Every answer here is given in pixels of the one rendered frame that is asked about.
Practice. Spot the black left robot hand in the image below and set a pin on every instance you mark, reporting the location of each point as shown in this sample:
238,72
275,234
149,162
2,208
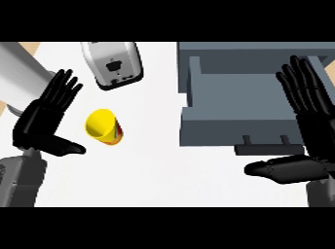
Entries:
39,121

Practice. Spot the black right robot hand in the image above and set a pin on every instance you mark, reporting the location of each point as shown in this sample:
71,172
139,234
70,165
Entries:
321,129

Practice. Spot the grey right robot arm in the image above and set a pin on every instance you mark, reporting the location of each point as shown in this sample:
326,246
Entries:
329,193

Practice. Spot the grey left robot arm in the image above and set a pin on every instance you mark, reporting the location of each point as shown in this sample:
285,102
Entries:
12,181

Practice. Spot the yellow cup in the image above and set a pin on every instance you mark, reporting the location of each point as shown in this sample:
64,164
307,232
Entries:
104,126

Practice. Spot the grey open drawer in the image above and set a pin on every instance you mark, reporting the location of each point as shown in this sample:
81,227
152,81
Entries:
239,107

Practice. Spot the white cylindrical appliance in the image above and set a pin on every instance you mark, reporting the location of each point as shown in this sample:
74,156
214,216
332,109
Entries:
11,76

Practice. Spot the white toaster appliance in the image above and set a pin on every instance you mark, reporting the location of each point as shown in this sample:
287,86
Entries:
112,64

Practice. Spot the grey cabinet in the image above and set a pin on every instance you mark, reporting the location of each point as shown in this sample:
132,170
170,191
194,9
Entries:
260,53

